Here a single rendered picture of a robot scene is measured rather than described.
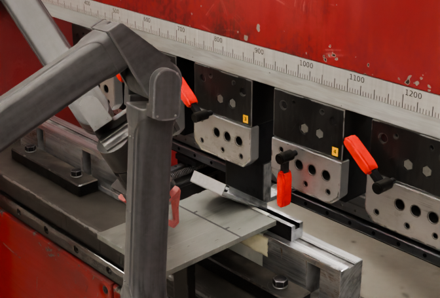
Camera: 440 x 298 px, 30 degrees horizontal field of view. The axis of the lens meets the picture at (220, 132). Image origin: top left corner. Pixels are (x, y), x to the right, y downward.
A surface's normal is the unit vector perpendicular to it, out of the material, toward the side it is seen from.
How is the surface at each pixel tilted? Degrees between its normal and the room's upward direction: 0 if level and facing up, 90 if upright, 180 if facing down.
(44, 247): 90
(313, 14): 90
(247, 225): 0
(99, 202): 0
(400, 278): 0
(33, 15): 53
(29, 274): 90
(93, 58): 85
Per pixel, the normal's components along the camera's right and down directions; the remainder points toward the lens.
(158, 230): 0.50, 0.20
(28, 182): 0.00, -0.93
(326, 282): -0.73, 0.25
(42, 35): -0.05, -0.22
